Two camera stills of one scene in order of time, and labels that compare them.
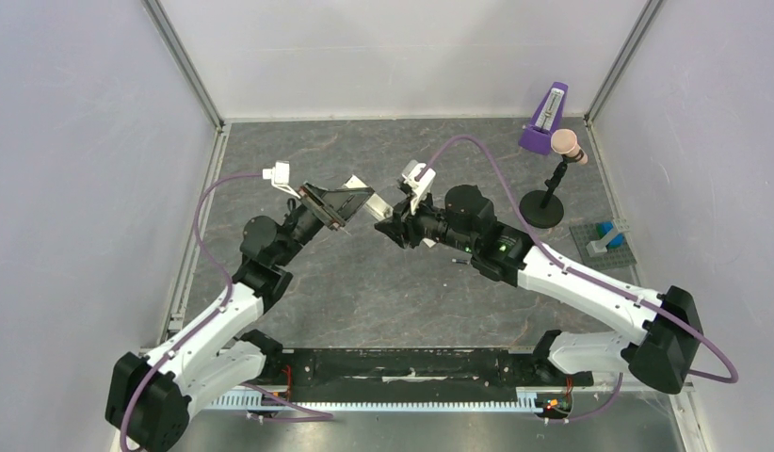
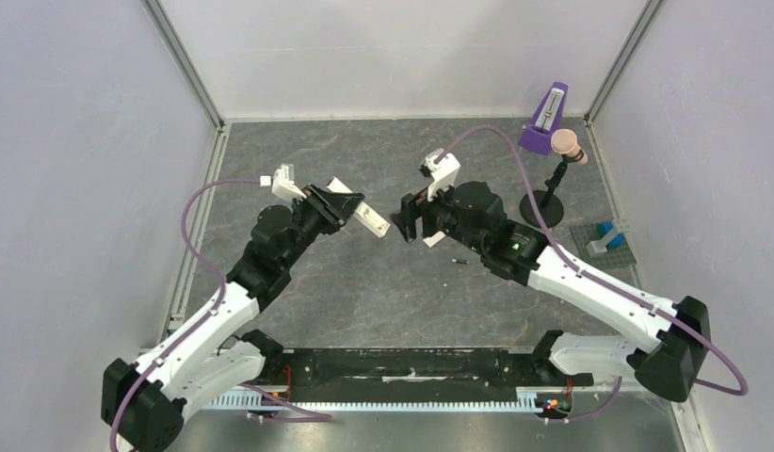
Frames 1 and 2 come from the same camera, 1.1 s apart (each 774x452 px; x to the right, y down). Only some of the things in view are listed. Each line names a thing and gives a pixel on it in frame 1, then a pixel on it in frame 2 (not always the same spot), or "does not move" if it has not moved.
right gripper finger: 394,228 to 407,222
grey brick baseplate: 615,257 does not move
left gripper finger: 346,206 does not move
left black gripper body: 307,220 does not move
